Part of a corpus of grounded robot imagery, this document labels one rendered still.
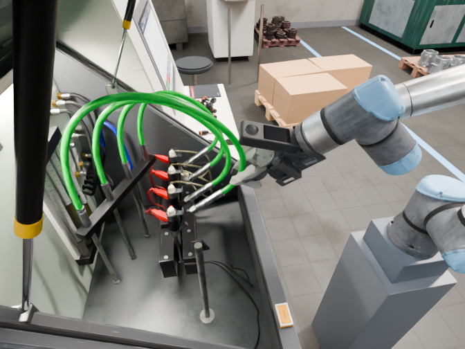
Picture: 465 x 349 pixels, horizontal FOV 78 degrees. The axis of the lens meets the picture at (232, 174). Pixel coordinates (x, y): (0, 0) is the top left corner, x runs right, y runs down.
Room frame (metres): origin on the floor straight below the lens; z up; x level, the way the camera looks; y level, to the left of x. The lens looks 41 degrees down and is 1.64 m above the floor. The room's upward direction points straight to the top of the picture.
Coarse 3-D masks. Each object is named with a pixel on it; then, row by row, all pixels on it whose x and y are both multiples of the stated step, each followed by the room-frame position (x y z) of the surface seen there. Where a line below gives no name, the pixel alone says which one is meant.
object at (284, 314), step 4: (280, 308) 0.31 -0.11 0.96; (284, 308) 0.31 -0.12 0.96; (276, 312) 0.30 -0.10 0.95; (280, 312) 0.30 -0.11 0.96; (284, 312) 0.30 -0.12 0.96; (288, 312) 0.30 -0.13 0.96; (280, 316) 0.29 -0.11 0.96; (284, 316) 0.29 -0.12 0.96; (288, 316) 0.29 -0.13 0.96; (284, 320) 0.28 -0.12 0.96; (288, 320) 0.28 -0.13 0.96
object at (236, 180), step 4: (248, 168) 0.47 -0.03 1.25; (252, 168) 0.46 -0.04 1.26; (240, 172) 0.48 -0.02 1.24; (244, 172) 0.47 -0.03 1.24; (248, 172) 0.46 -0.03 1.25; (252, 172) 0.45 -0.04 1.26; (232, 176) 0.48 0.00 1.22; (236, 176) 0.48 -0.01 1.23; (240, 176) 0.47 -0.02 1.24; (244, 176) 0.46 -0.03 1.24; (232, 180) 0.48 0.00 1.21; (236, 180) 0.47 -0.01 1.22; (240, 180) 0.46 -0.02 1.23; (232, 184) 0.48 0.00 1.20; (236, 184) 0.47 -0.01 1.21; (240, 184) 0.46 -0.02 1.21; (244, 184) 0.47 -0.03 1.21; (248, 184) 0.47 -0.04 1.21; (252, 184) 0.47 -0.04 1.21; (256, 184) 0.47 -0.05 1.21; (260, 184) 0.47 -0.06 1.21; (256, 188) 0.47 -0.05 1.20
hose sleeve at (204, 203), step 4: (216, 192) 0.49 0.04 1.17; (220, 192) 0.48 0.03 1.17; (208, 196) 0.49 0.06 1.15; (212, 196) 0.48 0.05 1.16; (216, 196) 0.48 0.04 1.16; (220, 196) 0.48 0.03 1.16; (204, 200) 0.48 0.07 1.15; (208, 200) 0.48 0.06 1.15; (212, 200) 0.48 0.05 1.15; (196, 204) 0.48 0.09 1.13; (200, 204) 0.48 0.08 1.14; (204, 204) 0.47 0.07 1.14; (208, 204) 0.48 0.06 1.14; (196, 208) 0.47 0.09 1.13; (200, 208) 0.47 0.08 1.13
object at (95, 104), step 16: (112, 96) 0.46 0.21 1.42; (128, 96) 0.46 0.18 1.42; (144, 96) 0.47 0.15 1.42; (160, 96) 0.47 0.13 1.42; (80, 112) 0.45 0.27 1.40; (192, 112) 0.48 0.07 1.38; (224, 128) 0.48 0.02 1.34; (64, 144) 0.44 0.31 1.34; (64, 160) 0.44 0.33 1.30; (240, 160) 0.49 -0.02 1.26; (64, 176) 0.44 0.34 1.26; (224, 192) 0.48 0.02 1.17; (80, 208) 0.44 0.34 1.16
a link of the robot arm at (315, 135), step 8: (304, 120) 0.46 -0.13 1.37; (312, 120) 0.44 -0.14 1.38; (320, 120) 0.43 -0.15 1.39; (304, 128) 0.44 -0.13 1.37; (312, 128) 0.43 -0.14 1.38; (320, 128) 0.42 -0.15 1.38; (304, 136) 0.44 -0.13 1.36; (312, 136) 0.42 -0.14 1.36; (320, 136) 0.42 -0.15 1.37; (328, 136) 0.41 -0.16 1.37; (312, 144) 0.42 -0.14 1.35; (320, 144) 0.42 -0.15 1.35; (328, 144) 0.41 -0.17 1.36; (336, 144) 0.41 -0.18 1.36; (320, 152) 0.42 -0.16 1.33
